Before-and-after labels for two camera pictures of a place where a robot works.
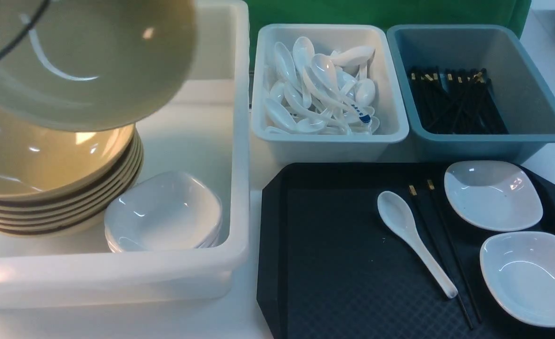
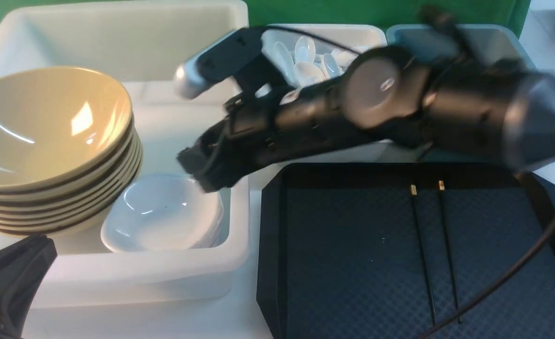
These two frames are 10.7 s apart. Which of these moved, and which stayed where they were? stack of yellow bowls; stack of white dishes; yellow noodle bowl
Moved: yellow noodle bowl
Stayed: stack of yellow bowls; stack of white dishes
